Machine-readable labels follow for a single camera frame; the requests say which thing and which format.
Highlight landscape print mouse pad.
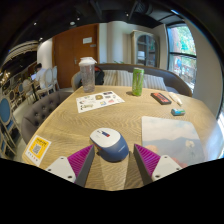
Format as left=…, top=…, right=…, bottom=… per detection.
left=141, top=115, right=206, bottom=168

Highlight white tube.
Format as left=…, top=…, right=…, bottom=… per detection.
left=168, top=91, right=184, bottom=107

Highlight small teal eraser block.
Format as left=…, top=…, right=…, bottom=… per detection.
left=170, top=107, right=186, bottom=117

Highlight person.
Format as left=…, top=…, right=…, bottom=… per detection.
left=30, top=62, right=47, bottom=90

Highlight black backpack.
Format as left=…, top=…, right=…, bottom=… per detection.
left=94, top=65, right=106, bottom=86

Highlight clear shaker bottle white lid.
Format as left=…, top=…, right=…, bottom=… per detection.
left=78, top=56, right=98, bottom=94

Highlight brown wooden door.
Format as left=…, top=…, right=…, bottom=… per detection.
left=52, top=23, right=100, bottom=89

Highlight striped cushion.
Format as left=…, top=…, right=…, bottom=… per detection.
left=101, top=69, right=118, bottom=87
left=143, top=73, right=168, bottom=92
left=115, top=69, right=135, bottom=88

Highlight beige arched glass cabinet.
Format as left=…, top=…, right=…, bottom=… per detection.
left=130, top=29, right=160, bottom=69

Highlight white sticker sheet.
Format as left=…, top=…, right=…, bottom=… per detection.
left=75, top=90, right=126, bottom=114

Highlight blue upholstered chair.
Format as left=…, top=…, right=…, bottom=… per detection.
left=0, top=95, right=18, bottom=158

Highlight green drink can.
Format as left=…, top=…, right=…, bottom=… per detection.
left=131, top=67, right=145, bottom=97

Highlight grey tufted armchair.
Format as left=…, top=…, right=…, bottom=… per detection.
left=20, top=90, right=73, bottom=145

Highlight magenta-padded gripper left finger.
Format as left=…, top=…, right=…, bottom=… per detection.
left=44, top=144, right=96, bottom=188

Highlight group of white chairs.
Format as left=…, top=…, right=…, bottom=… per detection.
left=34, top=65, right=60, bottom=98

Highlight black framed window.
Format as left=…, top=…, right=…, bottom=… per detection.
left=166, top=23, right=198, bottom=95

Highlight grey curved sofa bench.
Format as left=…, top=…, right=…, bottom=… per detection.
left=70, top=62, right=193, bottom=98

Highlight yellow code card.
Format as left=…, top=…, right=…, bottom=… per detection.
left=24, top=134, right=53, bottom=167

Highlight white and blue computer mouse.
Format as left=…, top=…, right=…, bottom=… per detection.
left=89, top=127, right=130, bottom=164

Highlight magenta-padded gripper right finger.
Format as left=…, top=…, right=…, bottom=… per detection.
left=132, top=143, right=183, bottom=186

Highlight black and red flat box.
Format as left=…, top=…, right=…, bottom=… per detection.
left=150, top=92, right=173, bottom=106

